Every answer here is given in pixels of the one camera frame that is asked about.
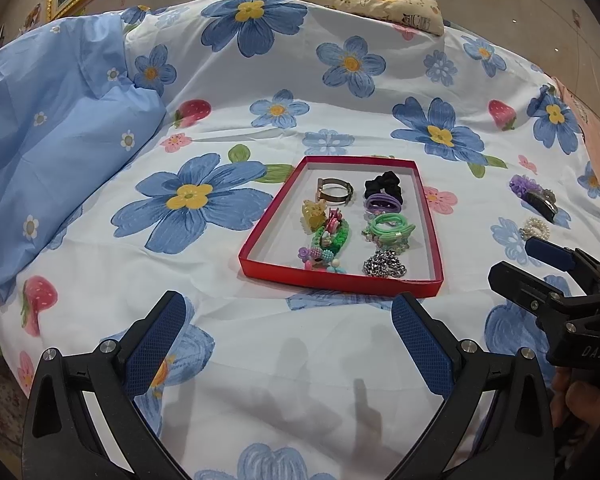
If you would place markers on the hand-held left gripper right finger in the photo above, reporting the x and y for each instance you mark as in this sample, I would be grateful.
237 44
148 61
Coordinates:
422 345

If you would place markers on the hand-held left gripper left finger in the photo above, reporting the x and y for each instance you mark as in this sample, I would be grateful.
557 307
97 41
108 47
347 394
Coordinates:
155 345

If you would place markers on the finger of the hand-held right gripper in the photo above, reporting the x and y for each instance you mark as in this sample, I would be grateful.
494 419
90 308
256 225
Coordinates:
525 285
550 255

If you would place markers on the red shallow box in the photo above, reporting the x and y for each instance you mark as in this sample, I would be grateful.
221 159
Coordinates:
285 245

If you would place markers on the gold hair claw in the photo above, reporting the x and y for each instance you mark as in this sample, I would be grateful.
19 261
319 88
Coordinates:
314 215

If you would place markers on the person's right hand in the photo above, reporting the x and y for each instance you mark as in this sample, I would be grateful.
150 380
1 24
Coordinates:
580 400

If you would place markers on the black hair claw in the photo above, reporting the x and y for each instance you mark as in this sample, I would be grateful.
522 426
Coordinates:
542 205

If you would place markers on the purple flower hair clip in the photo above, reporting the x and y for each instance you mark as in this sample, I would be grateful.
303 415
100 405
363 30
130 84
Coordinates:
522 185

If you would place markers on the pink cloth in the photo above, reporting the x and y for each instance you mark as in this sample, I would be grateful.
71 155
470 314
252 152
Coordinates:
595 135

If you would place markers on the pink hair clip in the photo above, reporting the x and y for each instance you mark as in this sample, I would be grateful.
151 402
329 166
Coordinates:
335 220

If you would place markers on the black scrunchie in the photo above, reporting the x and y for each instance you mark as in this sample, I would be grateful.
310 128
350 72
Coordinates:
382 182

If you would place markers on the blue pillow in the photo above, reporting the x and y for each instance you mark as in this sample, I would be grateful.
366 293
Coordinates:
55 135

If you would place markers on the floral bedsheet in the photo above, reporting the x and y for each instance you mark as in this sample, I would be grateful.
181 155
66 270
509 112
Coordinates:
280 60

